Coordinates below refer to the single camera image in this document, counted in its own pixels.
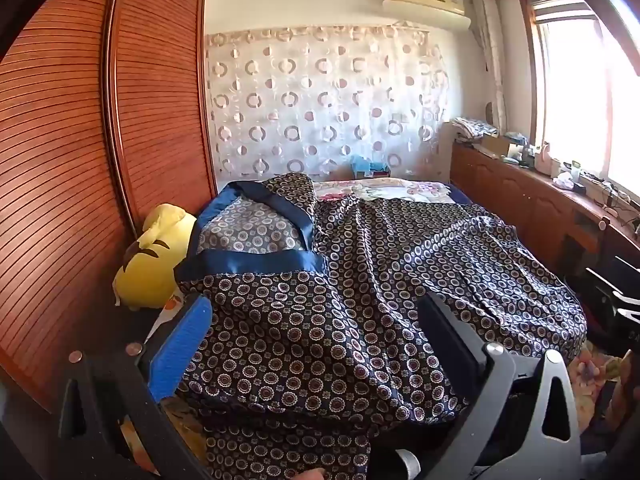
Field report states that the blue plastic bag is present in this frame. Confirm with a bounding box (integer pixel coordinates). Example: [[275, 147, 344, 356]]
[[348, 154, 391, 179]]

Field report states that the sheer circle-patterned curtain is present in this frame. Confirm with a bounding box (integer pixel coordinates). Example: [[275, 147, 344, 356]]
[[205, 22, 451, 183]]

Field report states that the wooden slatted wardrobe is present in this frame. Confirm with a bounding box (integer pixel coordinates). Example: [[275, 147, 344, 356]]
[[0, 0, 219, 441]]

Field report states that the yellow plush toy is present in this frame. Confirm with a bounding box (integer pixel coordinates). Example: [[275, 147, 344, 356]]
[[112, 203, 198, 311]]

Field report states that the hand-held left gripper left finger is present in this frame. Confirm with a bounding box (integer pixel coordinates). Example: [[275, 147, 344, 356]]
[[57, 294, 216, 480]]

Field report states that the white window curtain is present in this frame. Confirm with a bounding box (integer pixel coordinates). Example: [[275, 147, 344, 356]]
[[472, 0, 508, 136]]

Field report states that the cardboard box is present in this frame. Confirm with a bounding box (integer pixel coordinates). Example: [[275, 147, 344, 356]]
[[480, 135, 523, 158]]

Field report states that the long wooden cabinet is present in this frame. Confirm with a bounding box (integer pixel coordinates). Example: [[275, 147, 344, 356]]
[[449, 140, 640, 281]]

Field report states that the floral blanket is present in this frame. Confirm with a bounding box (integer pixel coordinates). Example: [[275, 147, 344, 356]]
[[312, 176, 453, 204]]

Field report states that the white air conditioner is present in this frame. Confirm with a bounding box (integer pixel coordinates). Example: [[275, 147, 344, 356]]
[[382, 0, 472, 29]]

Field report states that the black chair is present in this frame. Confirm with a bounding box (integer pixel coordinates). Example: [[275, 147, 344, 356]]
[[582, 255, 640, 351]]

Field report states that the blue bed sheet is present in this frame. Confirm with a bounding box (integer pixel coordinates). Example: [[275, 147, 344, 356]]
[[445, 182, 476, 207]]

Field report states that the folded patterned cloth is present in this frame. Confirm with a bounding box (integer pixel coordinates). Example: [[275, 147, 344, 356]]
[[451, 116, 501, 140]]

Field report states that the wooden-framed window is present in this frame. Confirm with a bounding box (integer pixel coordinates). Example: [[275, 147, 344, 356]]
[[517, 0, 640, 201]]

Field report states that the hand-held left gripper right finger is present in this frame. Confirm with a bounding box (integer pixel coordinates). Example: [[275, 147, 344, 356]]
[[417, 291, 583, 480]]

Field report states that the navy patterned satin garment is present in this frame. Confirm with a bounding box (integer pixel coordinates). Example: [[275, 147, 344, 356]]
[[174, 172, 588, 480]]

